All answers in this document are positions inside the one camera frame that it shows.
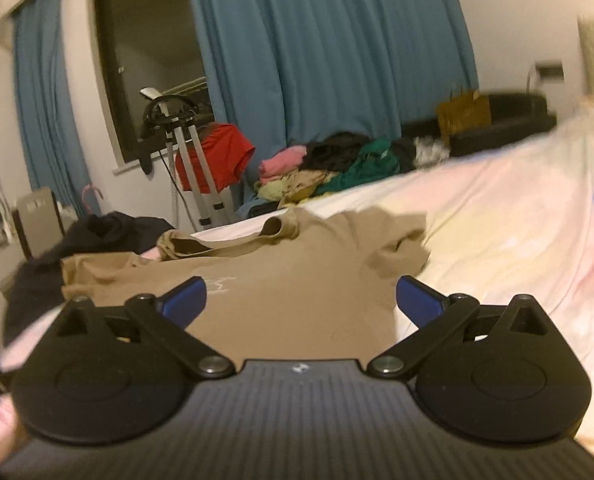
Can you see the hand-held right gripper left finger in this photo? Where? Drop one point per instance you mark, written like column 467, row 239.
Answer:
column 186, row 301

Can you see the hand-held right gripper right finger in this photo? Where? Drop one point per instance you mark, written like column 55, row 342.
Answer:
column 417, row 301

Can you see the tan t-shirt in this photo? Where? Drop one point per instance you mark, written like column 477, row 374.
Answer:
column 277, row 285

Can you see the black clothes pile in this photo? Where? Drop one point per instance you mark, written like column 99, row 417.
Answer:
column 77, row 250

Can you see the pink clothes hanger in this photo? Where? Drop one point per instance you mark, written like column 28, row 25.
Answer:
column 92, row 197

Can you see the pastel printed bed sheet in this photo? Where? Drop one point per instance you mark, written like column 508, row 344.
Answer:
column 502, row 240

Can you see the green garment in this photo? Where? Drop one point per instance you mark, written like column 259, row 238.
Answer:
column 369, row 165

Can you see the black and white garment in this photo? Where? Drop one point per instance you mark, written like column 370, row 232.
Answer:
column 429, row 150

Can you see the red garment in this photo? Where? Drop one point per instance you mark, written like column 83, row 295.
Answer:
column 224, row 152

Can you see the yellow-green garment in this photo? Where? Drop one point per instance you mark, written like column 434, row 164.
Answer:
column 294, row 185

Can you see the grey chair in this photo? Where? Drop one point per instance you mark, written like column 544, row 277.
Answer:
column 37, row 220

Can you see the pink folded garment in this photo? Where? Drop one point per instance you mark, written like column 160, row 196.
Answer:
column 282, row 161

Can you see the golden paper bag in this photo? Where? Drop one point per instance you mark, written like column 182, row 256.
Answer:
column 464, row 112

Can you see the blue curtain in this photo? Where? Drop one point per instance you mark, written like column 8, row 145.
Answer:
column 47, row 105
column 327, row 55

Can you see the dark window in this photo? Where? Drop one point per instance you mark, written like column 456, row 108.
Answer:
column 152, row 55

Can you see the wall socket panel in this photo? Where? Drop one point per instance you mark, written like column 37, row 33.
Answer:
column 550, row 70

